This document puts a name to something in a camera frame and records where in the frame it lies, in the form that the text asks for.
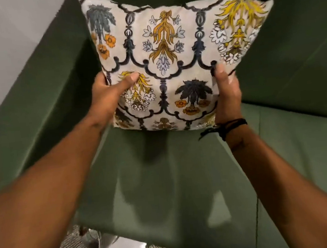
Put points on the person's left hand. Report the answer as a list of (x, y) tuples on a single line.
[(104, 100)]

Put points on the person's right hand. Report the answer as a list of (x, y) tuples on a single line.
[(228, 95)]

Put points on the person's left thumb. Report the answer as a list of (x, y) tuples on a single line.
[(126, 81)]

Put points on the person's right thumb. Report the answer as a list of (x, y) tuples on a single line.
[(222, 75)]

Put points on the floral patterned cushion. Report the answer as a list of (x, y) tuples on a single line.
[(173, 61)]

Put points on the person's right forearm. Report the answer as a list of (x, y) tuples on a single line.
[(286, 190)]

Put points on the person's left forearm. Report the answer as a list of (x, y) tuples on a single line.
[(39, 205)]

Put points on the black thread wristband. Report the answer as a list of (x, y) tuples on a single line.
[(224, 127)]

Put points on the green sofa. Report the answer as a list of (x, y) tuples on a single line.
[(290, 87)]

